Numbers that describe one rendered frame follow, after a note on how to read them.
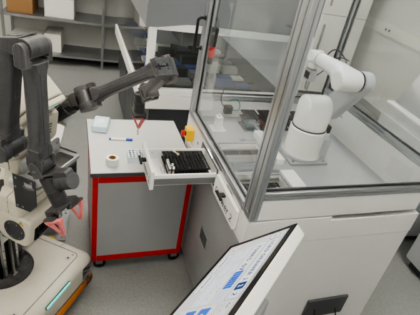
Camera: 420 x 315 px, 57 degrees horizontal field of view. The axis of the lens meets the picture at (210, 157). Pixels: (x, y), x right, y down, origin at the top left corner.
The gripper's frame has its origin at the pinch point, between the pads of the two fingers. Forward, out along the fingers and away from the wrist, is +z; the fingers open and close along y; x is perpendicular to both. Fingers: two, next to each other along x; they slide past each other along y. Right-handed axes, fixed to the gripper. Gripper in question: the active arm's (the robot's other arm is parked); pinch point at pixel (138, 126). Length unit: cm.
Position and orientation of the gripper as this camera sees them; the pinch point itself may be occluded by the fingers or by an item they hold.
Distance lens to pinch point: 212.2
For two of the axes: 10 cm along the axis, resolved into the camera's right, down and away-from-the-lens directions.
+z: -1.5, 8.3, 5.4
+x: -9.4, 0.4, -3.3
